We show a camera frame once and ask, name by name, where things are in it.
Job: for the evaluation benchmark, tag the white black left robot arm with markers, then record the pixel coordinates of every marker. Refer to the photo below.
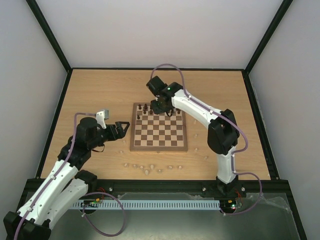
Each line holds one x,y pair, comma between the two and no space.
67,181

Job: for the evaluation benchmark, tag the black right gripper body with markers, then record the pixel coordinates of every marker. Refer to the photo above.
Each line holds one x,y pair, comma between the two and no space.
158,107

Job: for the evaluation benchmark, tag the controller circuit board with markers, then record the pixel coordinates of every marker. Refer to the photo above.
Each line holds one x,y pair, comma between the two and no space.
91,203
234,203

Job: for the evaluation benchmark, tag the right controller circuit board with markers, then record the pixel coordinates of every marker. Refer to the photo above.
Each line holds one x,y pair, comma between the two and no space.
234,203

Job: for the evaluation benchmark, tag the wooden chess board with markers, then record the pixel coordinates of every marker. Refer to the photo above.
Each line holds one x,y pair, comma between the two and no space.
157,132

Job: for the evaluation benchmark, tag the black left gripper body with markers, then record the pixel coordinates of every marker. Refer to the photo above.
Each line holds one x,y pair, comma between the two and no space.
109,137

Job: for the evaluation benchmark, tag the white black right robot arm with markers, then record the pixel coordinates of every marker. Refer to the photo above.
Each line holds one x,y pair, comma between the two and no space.
222,135

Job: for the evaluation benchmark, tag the white slotted cable duct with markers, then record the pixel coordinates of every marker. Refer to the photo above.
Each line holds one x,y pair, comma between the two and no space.
159,205

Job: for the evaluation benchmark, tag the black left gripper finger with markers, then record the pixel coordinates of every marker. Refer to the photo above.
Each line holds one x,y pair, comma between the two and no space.
124,125
122,131

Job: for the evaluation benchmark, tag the left controller circuit board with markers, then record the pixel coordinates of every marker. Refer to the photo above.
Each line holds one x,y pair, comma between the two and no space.
91,203

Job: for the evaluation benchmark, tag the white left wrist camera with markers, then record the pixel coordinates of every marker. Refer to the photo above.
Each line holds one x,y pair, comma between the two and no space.
101,116

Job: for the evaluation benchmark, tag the black front mounting rail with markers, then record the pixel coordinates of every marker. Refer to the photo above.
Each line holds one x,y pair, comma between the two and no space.
203,188

